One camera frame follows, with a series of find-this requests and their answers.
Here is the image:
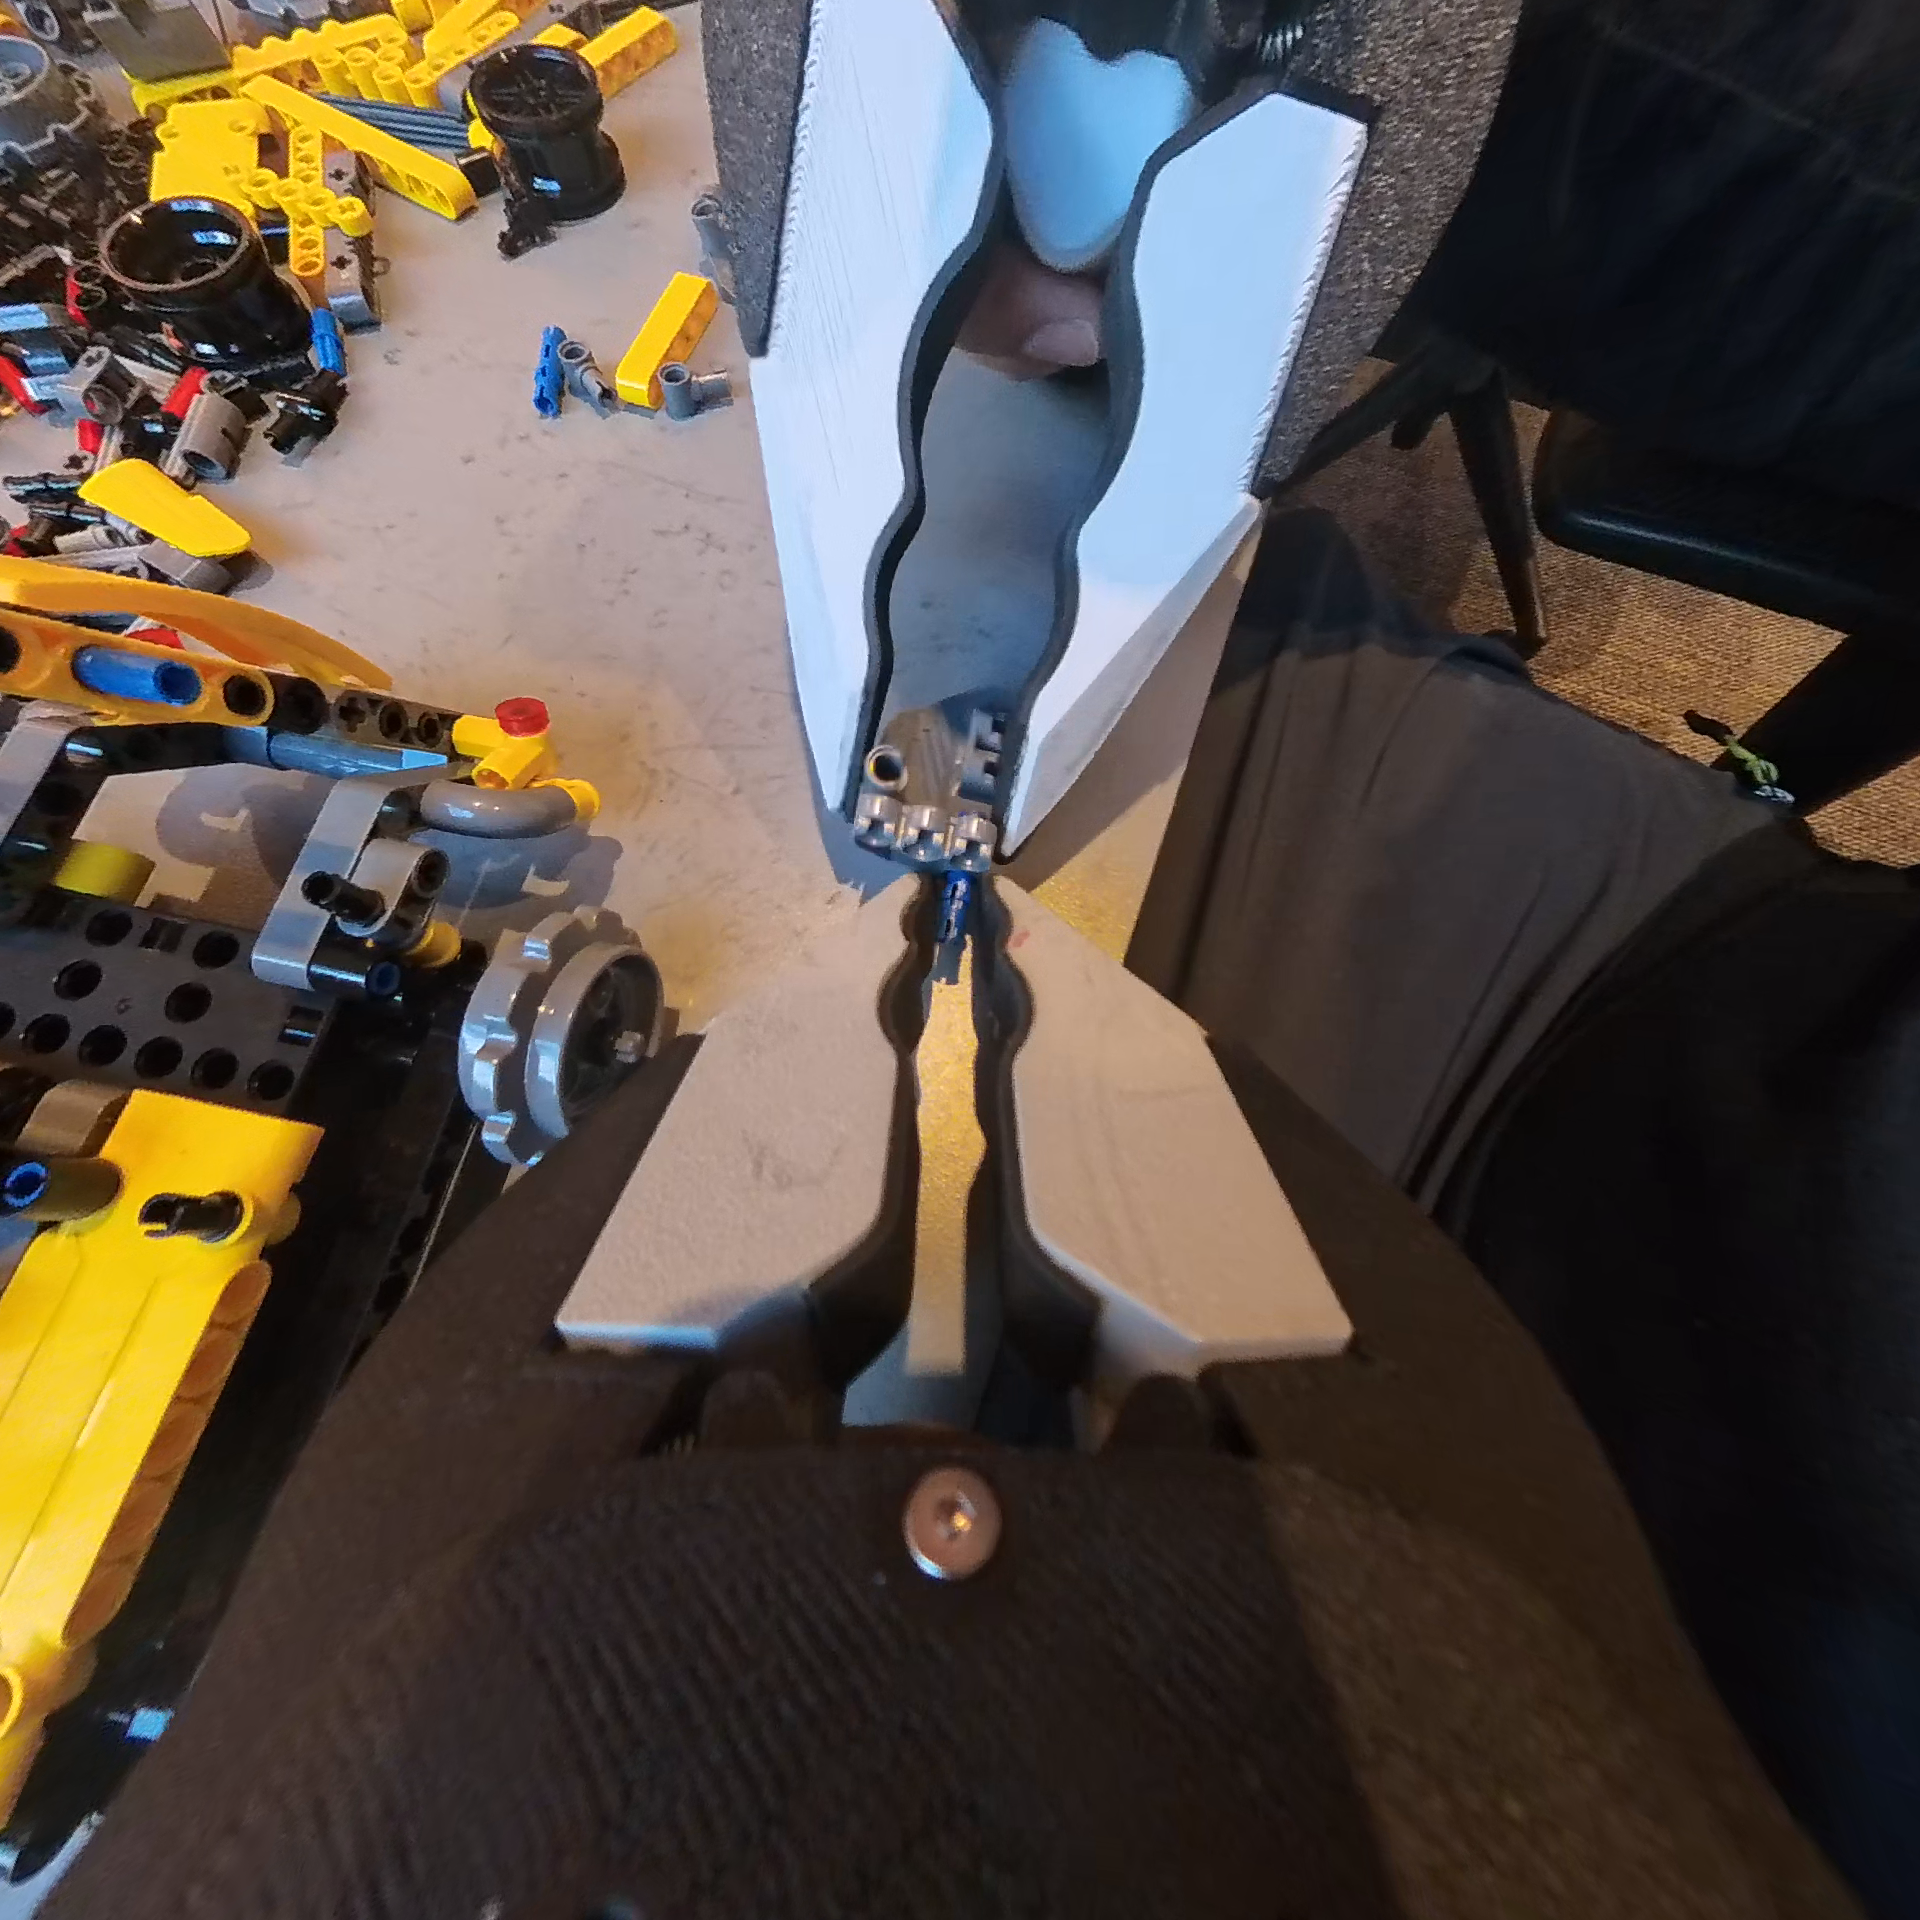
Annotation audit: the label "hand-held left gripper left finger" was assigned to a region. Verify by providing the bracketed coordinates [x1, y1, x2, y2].
[554, 877, 940, 1427]

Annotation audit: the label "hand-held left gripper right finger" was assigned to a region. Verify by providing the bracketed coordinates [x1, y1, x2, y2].
[959, 877, 1354, 1419]

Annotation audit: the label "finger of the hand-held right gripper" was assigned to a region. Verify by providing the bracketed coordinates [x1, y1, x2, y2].
[746, 0, 1009, 865]
[997, 71, 1374, 865]

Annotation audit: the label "grey panel with blue pins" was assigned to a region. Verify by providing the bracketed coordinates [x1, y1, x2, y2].
[855, 701, 1004, 876]

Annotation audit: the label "grey desk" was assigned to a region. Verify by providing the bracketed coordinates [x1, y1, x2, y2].
[0, 0, 1268, 1864]

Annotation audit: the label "person's right hand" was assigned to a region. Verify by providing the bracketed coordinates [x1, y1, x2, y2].
[957, 247, 1125, 380]

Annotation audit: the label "short yellow toy beam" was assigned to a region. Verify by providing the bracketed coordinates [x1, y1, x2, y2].
[613, 271, 725, 410]

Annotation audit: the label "black toy wheel rim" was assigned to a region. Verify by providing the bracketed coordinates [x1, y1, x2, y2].
[461, 42, 629, 255]
[96, 195, 320, 376]

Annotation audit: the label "person's trousers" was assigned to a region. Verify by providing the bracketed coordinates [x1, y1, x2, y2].
[1125, 508, 1823, 1216]

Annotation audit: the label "pile of yellow toy beams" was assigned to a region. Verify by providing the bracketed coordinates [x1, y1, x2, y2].
[128, 0, 681, 289]

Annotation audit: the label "yellow black toy vehicle model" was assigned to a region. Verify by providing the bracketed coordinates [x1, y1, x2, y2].
[0, 556, 669, 1855]

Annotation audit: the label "small green object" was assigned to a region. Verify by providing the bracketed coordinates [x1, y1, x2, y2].
[1682, 709, 1796, 809]

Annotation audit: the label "pile of small toy connectors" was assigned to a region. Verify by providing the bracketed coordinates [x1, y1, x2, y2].
[0, 195, 383, 602]

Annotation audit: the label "yellow curved toy panel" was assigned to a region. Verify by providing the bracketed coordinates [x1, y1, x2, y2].
[78, 458, 254, 560]

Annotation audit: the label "grey toy turntable ring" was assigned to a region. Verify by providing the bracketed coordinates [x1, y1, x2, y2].
[0, 31, 113, 173]

